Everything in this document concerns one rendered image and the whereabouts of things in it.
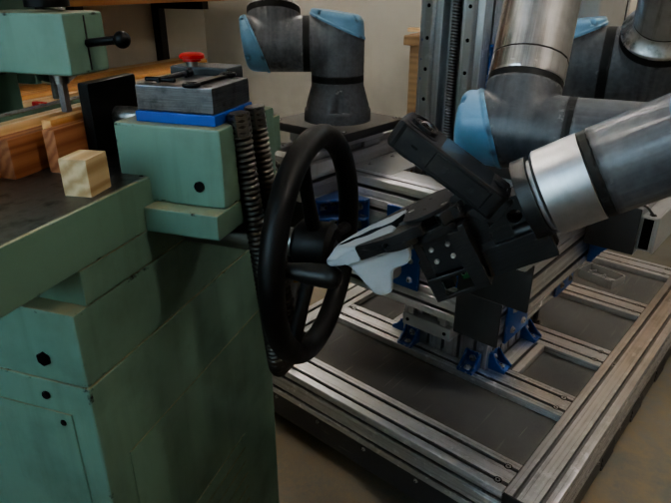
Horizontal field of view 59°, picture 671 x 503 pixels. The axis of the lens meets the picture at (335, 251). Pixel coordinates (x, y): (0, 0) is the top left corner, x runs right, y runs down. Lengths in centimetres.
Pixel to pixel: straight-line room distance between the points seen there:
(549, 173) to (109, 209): 43
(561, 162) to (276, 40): 89
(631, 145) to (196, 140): 42
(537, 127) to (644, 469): 126
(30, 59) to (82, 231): 27
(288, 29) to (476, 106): 75
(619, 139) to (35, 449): 69
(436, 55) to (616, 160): 82
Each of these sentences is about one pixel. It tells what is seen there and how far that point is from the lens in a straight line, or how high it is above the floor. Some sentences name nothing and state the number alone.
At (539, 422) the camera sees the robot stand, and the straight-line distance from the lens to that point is 144.
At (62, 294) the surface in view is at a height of 81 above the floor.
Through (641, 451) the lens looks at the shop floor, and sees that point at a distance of 179.
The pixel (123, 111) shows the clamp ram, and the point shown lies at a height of 96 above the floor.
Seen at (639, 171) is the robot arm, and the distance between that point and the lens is 49.
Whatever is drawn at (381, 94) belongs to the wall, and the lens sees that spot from 412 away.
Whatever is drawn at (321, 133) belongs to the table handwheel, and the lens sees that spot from 66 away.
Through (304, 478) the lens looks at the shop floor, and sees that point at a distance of 154.
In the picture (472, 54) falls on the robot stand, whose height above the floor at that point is 98.
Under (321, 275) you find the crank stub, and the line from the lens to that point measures 58.
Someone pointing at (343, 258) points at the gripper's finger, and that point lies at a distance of 56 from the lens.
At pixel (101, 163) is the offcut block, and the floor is 93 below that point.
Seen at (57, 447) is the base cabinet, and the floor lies 62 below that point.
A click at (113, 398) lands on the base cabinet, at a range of 73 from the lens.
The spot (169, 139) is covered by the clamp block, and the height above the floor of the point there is 95.
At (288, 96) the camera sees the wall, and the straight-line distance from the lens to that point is 444.
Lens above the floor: 110
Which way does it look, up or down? 25 degrees down
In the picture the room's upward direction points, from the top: straight up
